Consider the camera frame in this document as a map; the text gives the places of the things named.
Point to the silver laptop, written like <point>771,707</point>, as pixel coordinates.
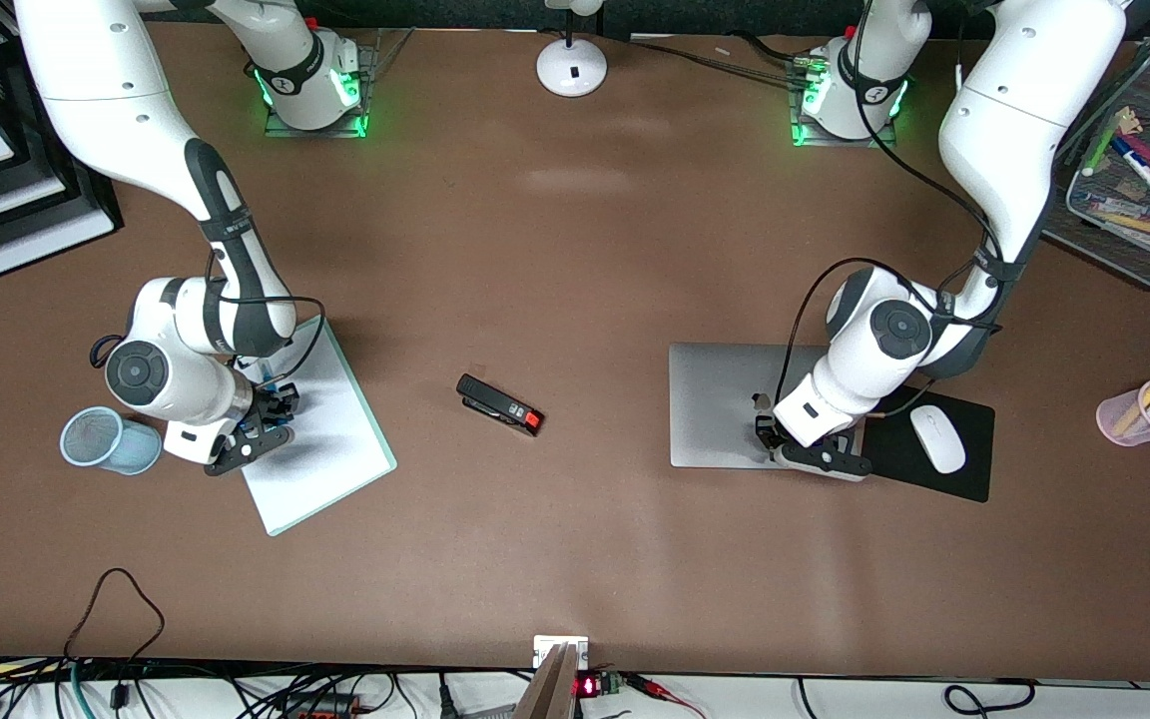
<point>715,399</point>

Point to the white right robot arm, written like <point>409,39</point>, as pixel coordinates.
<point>106,90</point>

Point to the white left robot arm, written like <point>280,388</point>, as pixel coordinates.
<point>1014,120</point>

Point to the green marker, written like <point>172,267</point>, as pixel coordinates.
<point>1102,148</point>

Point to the white paper sheet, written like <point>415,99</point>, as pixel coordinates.
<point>325,459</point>

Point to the light blue mesh cup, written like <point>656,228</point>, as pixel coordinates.
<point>106,444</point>

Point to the white computer mouse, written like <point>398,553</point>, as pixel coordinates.
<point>937,439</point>

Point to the black scissors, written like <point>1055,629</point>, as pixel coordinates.
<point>94,353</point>

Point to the black mouse pad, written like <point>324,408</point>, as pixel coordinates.
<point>964,469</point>

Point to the black stapler red tip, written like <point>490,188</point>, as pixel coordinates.
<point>495,401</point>

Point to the grey hub orange ports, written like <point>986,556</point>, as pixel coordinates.
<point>325,707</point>

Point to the red LED display module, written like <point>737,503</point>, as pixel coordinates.
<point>587,686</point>

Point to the yellow pencil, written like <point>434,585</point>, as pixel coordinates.
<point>1139,407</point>

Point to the yellow pen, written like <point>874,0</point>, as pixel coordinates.
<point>1134,222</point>

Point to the white round stand base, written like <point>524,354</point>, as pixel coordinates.
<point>572,68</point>

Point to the clear arm base plate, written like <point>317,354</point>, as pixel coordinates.
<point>335,132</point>
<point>815,142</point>

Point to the white mounting bracket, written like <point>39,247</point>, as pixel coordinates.
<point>545,647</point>

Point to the aluminium profile post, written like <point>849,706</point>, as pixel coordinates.
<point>547,689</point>

